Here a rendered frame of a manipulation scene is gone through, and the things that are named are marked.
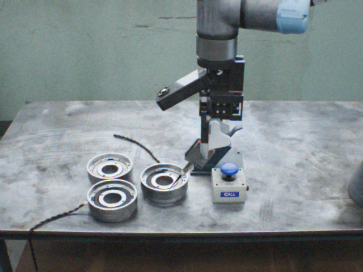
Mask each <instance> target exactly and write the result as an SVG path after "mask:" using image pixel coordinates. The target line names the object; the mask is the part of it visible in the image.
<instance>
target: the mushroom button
mask: <svg viewBox="0 0 363 272"><path fill-rule="evenodd" d="M220 171H221V172H222V174H224V175H226V177H231V175H235V174H237V173H238V172H239V167H238V166H237V165H236V164H235V163H229V162H227V163H223V164H222V165H221V166H220Z"/></svg>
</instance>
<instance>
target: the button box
mask: <svg viewBox="0 0 363 272"><path fill-rule="evenodd" d="M246 191H249V186H248V185H246V179H245V176H244V171H243V168H239V172H238V173H237V174H235V175H231V177H226V175H224V174H222V172H221V171H220V168H212V201H213V203H245V197H246Z"/></svg>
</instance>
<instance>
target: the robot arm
mask: <svg viewBox="0 0 363 272"><path fill-rule="evenodd" d="M329 1H333V0H197V3H196V28H197V34H196V54H197V64H198V65H199V66H200V68H199V69H197V70H196V71H194V72H192V73H191V74H188V75H187V76H185V77H183V78H181V79H179V80H178V81H176V82H175V83H173V84H171V85H169V86H166V87H165V88H163V89H161V90H160V91H158V92H157V100H156V103H157V104H158V106H159V107H160V109H161V110H162V111H165V110H167V109H168V108H172V107H173V106H174V105H176V104H178V103H180V102H182V101H183V100H185V99H187V98H189V97H191V96H192V95H194V94H196V93H198V92H199V117H201V128H200V152H201V154H202V156H203V158H204V159H208V151H209V150H211V149H215V148H220V147H225V146H228V145H230V143H231V138H230V137H229V136H228V135H225V134H226V133H228V132H229V130H230V126H229V125H228V124H226V123H224V122H221V121H220V118H221V119H222V120H230V121H242V113H243V98H244V96H243V84H244V59H243V56H238V55H237V52H238V35H239V32H238V28H243V29H254V30H259V31H266V32H278V33H282V34H296V35H301V34H303V33H304V32H305V31H306V29H307V25H308V21H309V11H310V7H312V6H316V5H319V4H321V3H325V2H329ZM239 103H241V109H240V115H234V114H239ZM348 193H349V195H350V197H351V199H352V200H353V201H354V202H355V203H356V204H358V205H359V206H361V207H362V208H363V158H362V161H361V162H360V164H359V165H358V167H357V168H356V170H355V171H354V173H353V174H352V175H351V177H350V179H349V184H348Z"/></svg>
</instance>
